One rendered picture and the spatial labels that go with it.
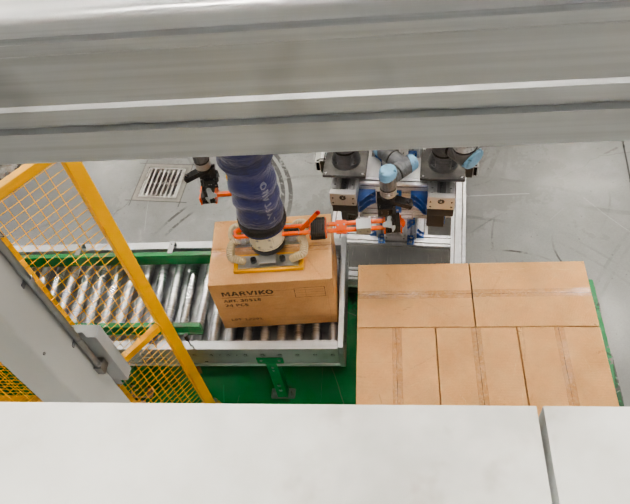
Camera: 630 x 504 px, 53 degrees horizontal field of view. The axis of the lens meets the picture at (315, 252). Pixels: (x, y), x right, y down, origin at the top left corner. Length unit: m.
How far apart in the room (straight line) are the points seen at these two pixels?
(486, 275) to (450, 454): 3.32
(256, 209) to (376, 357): 1.00
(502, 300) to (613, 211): 1.48
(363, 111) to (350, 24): 0.07
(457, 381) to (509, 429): 2.98
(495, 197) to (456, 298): 1.35
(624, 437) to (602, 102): 0.28
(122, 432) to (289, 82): 0.26
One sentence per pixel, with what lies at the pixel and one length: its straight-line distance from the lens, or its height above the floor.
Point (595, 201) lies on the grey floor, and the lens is 4.70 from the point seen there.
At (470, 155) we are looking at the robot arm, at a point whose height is 1.25.
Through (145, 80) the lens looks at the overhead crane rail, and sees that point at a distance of 0.43.
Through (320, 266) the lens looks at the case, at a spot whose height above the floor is 0.95.
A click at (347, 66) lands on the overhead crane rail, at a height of 3.16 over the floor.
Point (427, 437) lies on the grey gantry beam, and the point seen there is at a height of 3.22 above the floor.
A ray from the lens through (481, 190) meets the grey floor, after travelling 4.63.
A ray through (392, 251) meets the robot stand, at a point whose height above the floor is 0.21.
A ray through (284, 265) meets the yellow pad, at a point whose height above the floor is 0.98.
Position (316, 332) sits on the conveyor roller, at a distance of 3.31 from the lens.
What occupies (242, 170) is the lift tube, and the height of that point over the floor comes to 1.62.
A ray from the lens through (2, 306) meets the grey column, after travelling 1.75.
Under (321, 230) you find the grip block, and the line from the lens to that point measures 2.98.
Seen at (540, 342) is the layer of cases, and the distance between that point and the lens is 3.34.
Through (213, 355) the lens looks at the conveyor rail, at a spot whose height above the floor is 0.52.
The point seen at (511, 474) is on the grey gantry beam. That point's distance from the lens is 0.19.
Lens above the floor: 3.40
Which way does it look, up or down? 53 degrees down
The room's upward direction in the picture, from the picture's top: 10 degrees counter-clockwise
